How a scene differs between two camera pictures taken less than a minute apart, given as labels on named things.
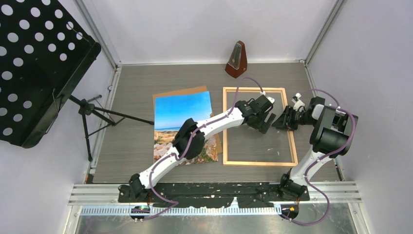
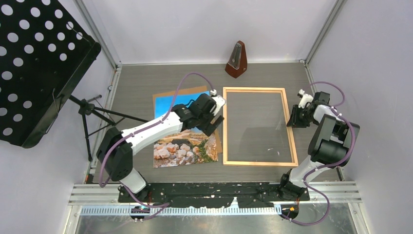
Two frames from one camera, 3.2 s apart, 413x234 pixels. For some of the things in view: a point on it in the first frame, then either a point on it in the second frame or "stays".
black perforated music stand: [44, 53] stays
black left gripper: [263, 127] → [205, 127]
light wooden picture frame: [248, 89] stays
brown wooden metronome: [237, 64] stays
